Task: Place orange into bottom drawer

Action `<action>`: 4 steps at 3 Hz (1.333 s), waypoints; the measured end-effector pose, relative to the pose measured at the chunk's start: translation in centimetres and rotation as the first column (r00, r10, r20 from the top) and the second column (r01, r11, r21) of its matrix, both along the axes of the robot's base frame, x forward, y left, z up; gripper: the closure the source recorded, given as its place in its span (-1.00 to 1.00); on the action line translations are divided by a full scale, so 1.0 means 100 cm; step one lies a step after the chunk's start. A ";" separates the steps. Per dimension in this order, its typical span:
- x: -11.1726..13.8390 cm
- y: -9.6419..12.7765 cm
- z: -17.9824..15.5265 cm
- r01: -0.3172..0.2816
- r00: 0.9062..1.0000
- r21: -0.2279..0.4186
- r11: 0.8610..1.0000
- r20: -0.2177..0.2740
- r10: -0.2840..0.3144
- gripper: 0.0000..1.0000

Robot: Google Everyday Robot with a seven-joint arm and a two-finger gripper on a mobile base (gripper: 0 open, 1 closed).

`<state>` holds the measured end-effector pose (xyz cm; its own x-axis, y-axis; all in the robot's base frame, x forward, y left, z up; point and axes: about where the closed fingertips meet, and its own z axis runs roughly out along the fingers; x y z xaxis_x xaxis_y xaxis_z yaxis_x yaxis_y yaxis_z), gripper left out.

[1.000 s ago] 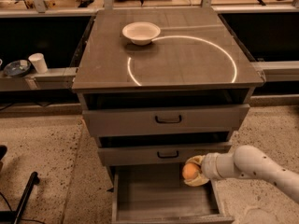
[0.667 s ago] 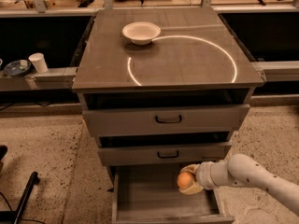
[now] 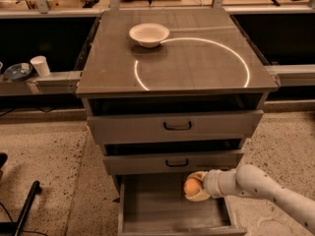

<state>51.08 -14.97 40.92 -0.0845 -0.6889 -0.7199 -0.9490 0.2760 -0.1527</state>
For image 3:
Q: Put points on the orange fruit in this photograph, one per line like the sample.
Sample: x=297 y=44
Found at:
x=192 y=186

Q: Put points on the grey top drawer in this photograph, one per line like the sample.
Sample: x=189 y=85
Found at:
x=148 y=128

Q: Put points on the white paper cup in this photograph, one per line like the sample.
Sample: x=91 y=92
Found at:
x=40 y=65

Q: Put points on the grey middle drawer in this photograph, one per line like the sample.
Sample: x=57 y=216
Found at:
x=155 y=163

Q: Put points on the white bowl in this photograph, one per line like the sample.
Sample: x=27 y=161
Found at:
x=149 y=35

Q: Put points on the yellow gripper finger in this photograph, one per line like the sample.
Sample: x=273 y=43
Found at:
x=199 y=197
x=199 y=175

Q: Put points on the grey bottom drawer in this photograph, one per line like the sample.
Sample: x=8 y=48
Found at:
x=155 y=205

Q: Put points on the black top drawer handle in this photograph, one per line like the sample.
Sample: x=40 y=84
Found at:
x=177 y=127

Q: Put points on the black drawer handle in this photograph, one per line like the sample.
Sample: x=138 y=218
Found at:
x=177 y=127
x=177 y=163

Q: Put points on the grey drawer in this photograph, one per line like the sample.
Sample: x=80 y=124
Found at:
x=155 y=163
x=155 y=205
x=148 y=128

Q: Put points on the black middle drawer handle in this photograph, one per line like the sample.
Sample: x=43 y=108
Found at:
x=177 y=163

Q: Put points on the grey drawer cabinet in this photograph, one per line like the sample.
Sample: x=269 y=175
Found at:
x=205 y=65

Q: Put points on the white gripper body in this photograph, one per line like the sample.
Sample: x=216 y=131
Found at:
x=213 y=183

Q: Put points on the black floor stand leg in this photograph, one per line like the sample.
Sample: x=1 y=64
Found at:
x=15 y=228

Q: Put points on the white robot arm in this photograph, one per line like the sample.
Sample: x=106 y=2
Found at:
x=249 y=181

